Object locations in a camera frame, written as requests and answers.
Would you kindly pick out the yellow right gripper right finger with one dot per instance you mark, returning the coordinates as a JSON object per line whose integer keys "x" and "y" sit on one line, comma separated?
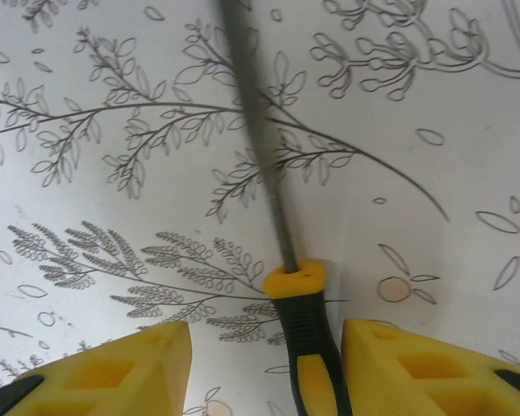
{"x": 437, "y": 377}

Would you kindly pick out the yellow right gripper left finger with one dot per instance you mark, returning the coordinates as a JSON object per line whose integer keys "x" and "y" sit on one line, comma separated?
{"x": 104, "y": 377}

